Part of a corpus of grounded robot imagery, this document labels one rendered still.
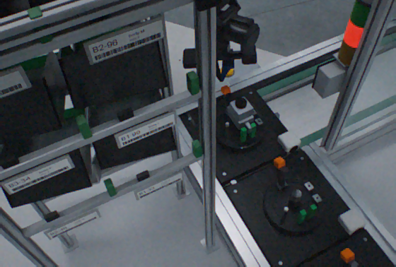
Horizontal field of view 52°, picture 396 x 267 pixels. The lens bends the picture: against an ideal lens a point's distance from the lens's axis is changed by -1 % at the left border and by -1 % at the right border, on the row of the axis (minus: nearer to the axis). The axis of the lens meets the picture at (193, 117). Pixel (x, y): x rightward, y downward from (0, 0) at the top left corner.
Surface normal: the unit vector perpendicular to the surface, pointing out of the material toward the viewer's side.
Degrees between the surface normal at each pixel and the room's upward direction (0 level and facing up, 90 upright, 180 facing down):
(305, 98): 0
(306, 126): 0
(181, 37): 0
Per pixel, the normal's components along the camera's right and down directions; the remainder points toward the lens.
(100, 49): 0.45, 0.70
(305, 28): -0.04, -0.60
